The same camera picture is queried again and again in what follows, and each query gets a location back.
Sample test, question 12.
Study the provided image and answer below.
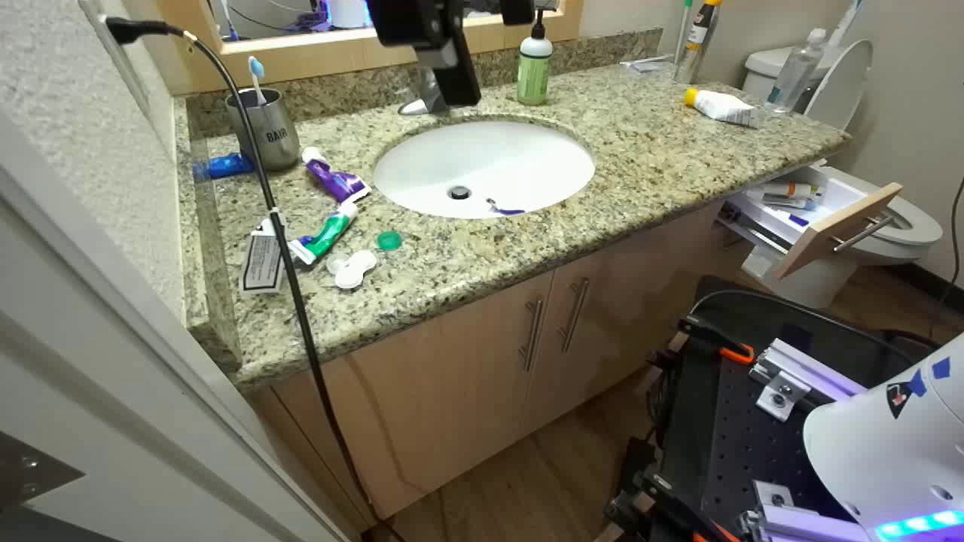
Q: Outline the black power cable with plug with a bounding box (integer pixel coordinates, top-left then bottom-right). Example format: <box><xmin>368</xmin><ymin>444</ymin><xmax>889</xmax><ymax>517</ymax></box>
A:
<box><xmin>103</xmin><ymin>11</ymin><xmax>395</xmax><ymax>542</ymax></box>

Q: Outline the white oval sink basin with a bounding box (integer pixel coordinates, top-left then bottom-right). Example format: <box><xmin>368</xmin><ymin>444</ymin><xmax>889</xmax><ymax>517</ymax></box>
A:
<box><xmin>371</xmin><ymin>114</ymin><xmax>600</xmax><ymax>222</ymax></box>

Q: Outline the metal cabinet door handle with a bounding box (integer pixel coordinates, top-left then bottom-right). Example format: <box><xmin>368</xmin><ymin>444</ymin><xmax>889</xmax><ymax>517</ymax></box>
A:
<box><xmin>517</xmin><ymin>294</ymin><xmax>548</xmax><ymax>377</ymax></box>
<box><xmin>557</xmin><ymin>276</ymin><xmax>596</xmax><ymax>355</ymax></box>

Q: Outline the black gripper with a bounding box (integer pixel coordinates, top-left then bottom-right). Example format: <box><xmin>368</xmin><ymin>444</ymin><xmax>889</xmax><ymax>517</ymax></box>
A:
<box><xmin>364</xmin><ymin>0</ymin><xmax>485</xmax><ymax>108</ymax></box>

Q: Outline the purple toothpaste tube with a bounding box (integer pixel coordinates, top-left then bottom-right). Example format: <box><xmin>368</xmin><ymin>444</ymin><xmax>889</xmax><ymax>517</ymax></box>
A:
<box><xmin>298</xmin><ymin>148</ymin><xmax>374</xmax><ymax>207</ymax></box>

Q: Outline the light wooden vanity cabinet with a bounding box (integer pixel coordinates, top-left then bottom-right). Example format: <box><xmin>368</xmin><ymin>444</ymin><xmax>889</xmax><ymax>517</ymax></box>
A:
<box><xmin>244</xmin><ymin>200</ymin><xmax>730</xmax><ymax>531</ymax></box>

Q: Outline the metal bar drawer handle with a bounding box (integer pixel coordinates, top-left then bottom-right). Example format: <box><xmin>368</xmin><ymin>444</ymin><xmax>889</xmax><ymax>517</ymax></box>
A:
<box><xmin>830</xmin><ymin>207</ymin><xmax>907</xmax><ymax>254</ymax></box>

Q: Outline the wooden framed mirror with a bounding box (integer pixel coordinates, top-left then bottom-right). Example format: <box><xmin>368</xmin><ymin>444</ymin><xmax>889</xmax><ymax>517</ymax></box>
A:
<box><xmin>148</xmin><ymin>0</ymin><xmax>587</xmax><ymax>95</ymax></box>

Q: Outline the silver spray can orange cap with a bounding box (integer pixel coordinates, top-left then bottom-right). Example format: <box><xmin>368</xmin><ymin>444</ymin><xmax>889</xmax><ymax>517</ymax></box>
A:
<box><xmin>672</xmin><ymin>0</ymin><xmax>726</xmax><ymax>86</ymax></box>

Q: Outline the white blue toothbrush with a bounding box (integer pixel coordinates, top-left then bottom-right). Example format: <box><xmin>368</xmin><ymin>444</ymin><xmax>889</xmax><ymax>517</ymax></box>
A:
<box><xmin>244</xmin><ymin>53</ymin><xmax>276</xmax><ymax>108</ymax></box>

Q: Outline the clear flat plastic wrapper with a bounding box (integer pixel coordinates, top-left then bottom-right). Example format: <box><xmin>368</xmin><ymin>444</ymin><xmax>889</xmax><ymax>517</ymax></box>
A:
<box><xmin>619</xmin><ymin>50</ymin><xmax>679</xmax><ymax>82</ymax></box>

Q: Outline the white toilet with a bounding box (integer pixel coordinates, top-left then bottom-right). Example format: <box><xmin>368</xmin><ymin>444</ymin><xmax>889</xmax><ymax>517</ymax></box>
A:
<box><xmin>742</xmin><ymin>37</ymin><xmax>949</xmax><ymax>311</ymax></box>

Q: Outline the white door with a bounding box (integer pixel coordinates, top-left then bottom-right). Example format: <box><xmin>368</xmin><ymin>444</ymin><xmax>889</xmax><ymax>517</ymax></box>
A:
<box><xmin>0</xmin><ymin>118</ymin><xmax>350</xmax><ymax>542</ymax></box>

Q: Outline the blue white tube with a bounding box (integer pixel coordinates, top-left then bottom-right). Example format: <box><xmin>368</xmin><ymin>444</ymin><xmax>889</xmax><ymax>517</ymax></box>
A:
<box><xmin>761</xmin><ymin>180</ymin><xmax>824</xmax><ymax>215</ymax></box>

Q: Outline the white bottle yellow lid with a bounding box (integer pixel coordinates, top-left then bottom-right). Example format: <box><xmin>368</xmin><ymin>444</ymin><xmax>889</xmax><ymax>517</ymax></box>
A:
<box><xmin>681</xmin><ymin>85</ymin><xmax>761</xmax><ymax>129</ymax></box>

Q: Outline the black robot cart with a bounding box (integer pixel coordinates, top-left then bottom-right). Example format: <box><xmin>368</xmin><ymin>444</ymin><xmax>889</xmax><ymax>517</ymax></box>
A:
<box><xmin>600</xmin><ymin>279</ymin><xmax>939</xmax><ymax>542</ymax></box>

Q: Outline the light wooden drawer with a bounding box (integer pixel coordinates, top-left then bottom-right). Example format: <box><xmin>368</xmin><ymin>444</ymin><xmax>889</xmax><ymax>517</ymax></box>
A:
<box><xmin>717</xmin><ymin>158</ymin><xmax>907</xmax><ymax>287</ymax></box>

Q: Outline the green white toothpaste tube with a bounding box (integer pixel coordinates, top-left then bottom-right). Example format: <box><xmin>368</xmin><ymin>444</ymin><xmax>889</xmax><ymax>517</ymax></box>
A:
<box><xmin>288</xmin><ymin>203</ymin><xmax>364</xmax><ymax>272</ymax></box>

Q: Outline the grey metal cup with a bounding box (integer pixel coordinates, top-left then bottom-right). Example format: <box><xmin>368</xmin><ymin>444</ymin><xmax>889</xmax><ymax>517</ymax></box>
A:
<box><xmin>224</xmin><ymin>85</ymin><xmax>306</xmax><ymax>175</ymax></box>

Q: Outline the green soap pump bottle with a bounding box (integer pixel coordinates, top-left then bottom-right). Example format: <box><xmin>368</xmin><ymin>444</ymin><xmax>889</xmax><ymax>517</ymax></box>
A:
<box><xmin>517</xmin><ymin>6</ymin><xmax>557</xmax><ymax>108</ymax></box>

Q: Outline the clear plastic bottle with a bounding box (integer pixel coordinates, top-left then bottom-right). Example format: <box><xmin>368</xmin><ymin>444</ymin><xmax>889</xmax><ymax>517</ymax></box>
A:
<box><xmin>765</xmin><ymin>24</ymin><xmax>833</xmax><ymax>114</ymax></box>

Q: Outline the white contact lens case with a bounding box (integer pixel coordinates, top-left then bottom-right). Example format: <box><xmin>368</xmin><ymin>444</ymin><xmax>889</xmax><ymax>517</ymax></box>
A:
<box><xmin>327</xmin><ymin>247</ymin><xmax>382</xmax><ymax>294</ymax></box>

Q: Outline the small blue plastic item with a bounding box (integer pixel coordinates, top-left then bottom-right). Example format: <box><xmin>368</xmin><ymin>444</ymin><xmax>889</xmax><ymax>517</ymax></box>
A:
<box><xmin>192</xmin><ymin>151</ymin><xmax>258</xmax><ymax>184</ymax></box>

